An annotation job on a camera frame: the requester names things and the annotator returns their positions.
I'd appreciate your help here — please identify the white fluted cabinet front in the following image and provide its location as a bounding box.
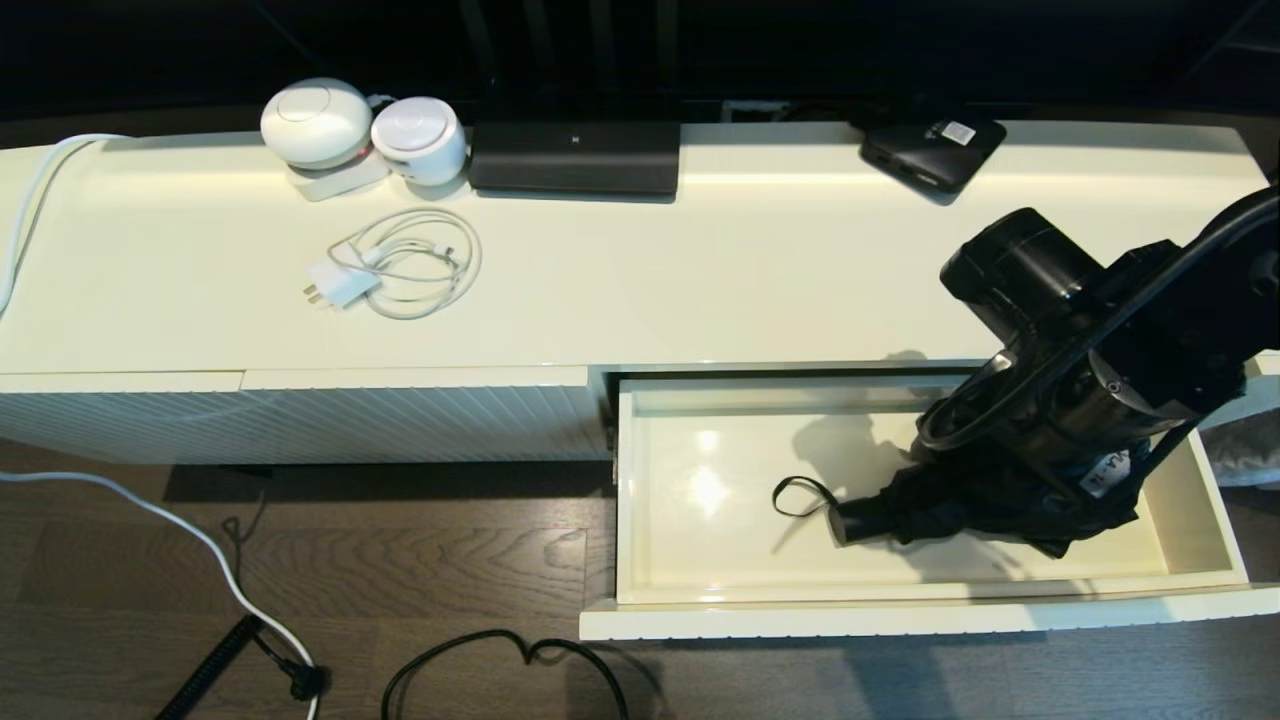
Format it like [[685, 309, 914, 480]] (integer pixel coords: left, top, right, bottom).
[[0, 370, 246, 466], [243, 365, 613, 463]]

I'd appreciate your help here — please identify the thin black cable with plug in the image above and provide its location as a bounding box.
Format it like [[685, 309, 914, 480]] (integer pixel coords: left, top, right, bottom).
[[222, 495, 331, 701]]

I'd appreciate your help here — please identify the black spiral cable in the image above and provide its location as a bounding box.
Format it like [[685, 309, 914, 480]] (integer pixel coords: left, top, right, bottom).
[[155, 615, 266, 720]]

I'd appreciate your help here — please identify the small white round device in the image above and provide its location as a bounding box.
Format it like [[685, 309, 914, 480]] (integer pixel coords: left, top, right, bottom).
[[370, 96, 469, 188]]

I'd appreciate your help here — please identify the thick white cable pair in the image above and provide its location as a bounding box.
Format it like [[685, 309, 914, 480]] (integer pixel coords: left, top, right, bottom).
[[0, 135, 131, 326]]

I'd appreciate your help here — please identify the white coiled charger cable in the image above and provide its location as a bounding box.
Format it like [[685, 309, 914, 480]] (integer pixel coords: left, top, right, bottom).
[[330, 207, 484, 320]]

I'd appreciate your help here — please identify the white floor cable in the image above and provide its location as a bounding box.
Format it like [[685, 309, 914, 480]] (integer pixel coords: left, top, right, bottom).
[[0, 468, 323, 720]]

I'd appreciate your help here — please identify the white flat device base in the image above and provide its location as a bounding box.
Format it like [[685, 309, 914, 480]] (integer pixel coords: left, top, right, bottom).
[[289, 154, 393, 203]]

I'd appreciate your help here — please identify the black router box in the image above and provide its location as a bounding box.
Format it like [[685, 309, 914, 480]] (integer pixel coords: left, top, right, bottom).
[[467, 95, 681, 198]]

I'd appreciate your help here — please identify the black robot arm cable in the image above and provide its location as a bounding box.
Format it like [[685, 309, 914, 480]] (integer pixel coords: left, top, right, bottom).
[[915, 190, 1280, 453]]

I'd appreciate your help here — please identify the white fluted drawer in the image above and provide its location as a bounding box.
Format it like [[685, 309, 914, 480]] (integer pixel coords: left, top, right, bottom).
[[578, 365, 1280, 642]]

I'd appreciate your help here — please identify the white slatted cabinet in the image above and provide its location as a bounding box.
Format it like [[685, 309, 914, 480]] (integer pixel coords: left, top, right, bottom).
[[0, 122, 1280, 466]]

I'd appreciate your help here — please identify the black umbrella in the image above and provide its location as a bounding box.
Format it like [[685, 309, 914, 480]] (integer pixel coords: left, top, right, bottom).
[[772, 440, 1143, 559]]

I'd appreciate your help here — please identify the black looped floor cable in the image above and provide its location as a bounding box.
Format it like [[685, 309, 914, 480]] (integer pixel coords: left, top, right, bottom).
[[380, 628, 631, 720]]

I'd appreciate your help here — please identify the white charger plug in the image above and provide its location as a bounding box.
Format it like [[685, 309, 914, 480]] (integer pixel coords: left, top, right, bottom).
[[304, 256, 384, 310]]

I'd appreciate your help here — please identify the black set-top box with sticker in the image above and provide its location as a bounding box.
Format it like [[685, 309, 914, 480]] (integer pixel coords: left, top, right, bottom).
[[860, 112, 1008, 201]]

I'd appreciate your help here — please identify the large white round device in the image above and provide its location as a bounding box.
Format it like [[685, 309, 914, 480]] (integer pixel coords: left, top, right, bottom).
[[260, 78, 375, 171]]

